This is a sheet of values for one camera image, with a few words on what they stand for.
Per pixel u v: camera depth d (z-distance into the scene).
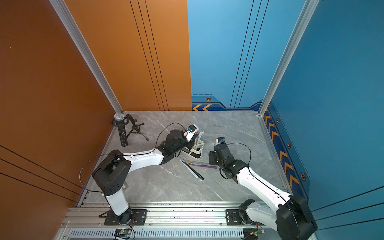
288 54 0.85
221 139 0.74
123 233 0.72
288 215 0.39
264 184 0.48
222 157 0.61
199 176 0.87
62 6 0.69
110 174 0.47
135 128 1.00
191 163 0.92
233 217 0.72
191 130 0.74
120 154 0.52
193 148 0.80
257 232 0.69
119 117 0.83
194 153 0.87
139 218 0.74
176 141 0.69
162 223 0.74
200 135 0.85
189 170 0.89
